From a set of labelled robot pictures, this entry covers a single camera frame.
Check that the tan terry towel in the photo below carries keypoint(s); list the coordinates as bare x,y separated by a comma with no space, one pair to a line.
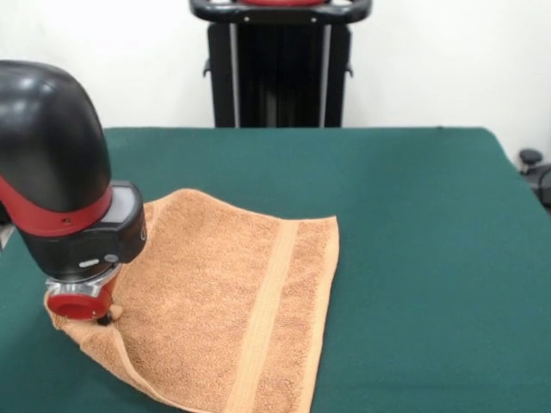
206,310

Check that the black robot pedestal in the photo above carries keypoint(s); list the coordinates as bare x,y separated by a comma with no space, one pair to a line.
280,77

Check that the dark green table cloth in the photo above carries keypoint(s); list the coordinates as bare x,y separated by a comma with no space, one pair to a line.
430,279

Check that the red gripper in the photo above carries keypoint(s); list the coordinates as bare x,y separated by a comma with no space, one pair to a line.
79,306

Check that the grey chair base leg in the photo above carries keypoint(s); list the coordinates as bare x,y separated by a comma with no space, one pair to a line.
530,157

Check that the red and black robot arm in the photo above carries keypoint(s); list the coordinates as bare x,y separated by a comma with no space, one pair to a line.
56,172

